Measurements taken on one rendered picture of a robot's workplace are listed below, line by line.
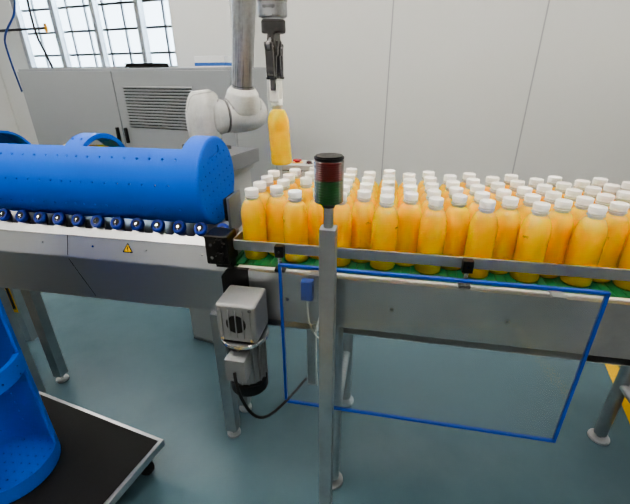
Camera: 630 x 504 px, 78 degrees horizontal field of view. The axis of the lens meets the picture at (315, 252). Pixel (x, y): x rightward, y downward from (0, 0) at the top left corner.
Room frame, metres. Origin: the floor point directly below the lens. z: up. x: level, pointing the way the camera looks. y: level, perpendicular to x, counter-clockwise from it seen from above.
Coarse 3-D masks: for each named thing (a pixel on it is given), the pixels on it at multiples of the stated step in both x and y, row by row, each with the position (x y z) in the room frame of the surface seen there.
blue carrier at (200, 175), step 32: (0, 160) 1.26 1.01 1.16; (32, 160) 1.24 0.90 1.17; (64, 160) 1.21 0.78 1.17; (96, 160) 1.19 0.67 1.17; (128, 160) 1.18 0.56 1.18; (160, 160) 1.16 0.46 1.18; (192, 160) 1.14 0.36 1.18; (224, 160) 1.31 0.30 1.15; (0, 192) 1.25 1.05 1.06; (32, 192) 1.22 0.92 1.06; (64, 192) 1.20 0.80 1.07; (96, 192) 1.17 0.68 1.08; (128, 192) 1.15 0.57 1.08; (160, 192) 1.13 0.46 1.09; (192, 192) 1.11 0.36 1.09; (224, 192) 1.28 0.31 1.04
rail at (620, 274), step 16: (240, 240) 1.01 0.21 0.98; (352, 256) 0.95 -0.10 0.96; (368, 256) 0.94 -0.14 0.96; (384, 256) 0.93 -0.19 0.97; (400, 256) 0.92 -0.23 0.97; (416, 256) 0.92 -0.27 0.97; (432, 256) 0.91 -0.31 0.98; (448, 256) 0.90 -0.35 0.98; (528, 272) 0.86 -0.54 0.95; (544, 272) 0.85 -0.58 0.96; (560, 272) 0.85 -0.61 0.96; (576, 272) 0.84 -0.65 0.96; (592, 272) 0.83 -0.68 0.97; (608, 272) 0.83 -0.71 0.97; (624, 272) 0.82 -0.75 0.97
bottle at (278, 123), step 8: (272, 112) 1.35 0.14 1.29; (280, 112) 1.35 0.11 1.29; (272, 120) 1.34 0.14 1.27; (280, 120) 1.34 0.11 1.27; (288, 120) 1.36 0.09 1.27; (272, 128) 1.34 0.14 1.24; (280, 128) 1.34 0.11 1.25; (288, 128) 1.36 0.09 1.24; (272, 136) 1.34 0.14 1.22; (280, 136) 1.34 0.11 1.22; (288, 136) 1.35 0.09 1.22; (272, 144) 1.34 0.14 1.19; (280, 144) 1.33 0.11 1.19; (288, 144) 1.35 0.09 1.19; (272, 152) 1.35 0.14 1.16; (280, 152) 1.33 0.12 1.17; (288, 152) 1.35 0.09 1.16; (272, 160) 1.35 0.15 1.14; (280, 160) 1.33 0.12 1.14; (288, 160) 1.34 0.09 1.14
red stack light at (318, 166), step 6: (318, 162) 0.79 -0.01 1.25; (336, 162) 0.78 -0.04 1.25; (342, 162) 0.79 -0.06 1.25; (318, 168) 0.79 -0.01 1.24; (324, 168) 0.78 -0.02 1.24; (330, 168) 0.78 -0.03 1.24; (336, 168) 0.78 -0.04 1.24; (342, 168) 0.79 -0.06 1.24; (318, 174) 0.79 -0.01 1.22; (324, 174) 0.78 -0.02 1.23; (330, 174) 0.78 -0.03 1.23; (336, 174) 0.78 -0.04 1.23; (342, 174) 0.79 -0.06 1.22; (318, 180) 0.79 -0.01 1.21; (324, 180) 0.78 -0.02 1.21; (330, 180) 0.78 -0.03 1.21; (336, 180) 0.78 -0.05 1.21
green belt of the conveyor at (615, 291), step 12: (240, 252) 1.12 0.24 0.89; (252, 264) 1.02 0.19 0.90; (264, 264) 1.02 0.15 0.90; (276, 264) 1.02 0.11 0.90; (300, 264) 1.02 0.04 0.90; (312, 264) 1.02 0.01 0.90; (348, 264) 1.02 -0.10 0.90; (360, 264) 1.02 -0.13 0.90; (444, 276) 0.94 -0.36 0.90; (456, 276) 0.94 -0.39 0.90; (492, 276) 0.94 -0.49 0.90; (504, 276) 0.94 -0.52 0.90; (588, 288) 0.87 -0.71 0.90; (600, 288) 0.87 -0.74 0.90; (612, 288) 0.87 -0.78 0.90
